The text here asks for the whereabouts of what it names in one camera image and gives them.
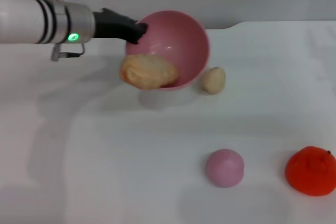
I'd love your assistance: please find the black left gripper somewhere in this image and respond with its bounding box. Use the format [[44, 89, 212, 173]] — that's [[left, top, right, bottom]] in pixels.
[[92, 8, 148, 45]]

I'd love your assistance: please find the long ridged orange bread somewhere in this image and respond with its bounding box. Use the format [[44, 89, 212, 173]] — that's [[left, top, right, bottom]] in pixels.
[[120, 54, 180, 90]]

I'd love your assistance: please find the pink plastic bowl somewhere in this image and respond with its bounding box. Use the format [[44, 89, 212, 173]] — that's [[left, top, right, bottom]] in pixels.
[[124, 10, 211, 91]]

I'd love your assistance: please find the beige peach-shaped bun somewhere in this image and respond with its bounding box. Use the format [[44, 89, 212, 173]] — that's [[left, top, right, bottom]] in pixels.
[[201, 66, 226, 95]]

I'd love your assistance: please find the pink round bun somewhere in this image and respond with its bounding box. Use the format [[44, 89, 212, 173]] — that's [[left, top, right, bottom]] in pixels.
[[205, 148, 245, 188]]

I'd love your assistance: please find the orange-red persimmon bun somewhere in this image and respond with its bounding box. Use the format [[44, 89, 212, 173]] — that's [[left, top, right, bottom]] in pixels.
[[285, 145, 336, 197]]

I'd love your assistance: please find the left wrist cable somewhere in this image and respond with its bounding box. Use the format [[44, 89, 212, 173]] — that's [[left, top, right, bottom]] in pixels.
[[50, 42, 86, 62]]

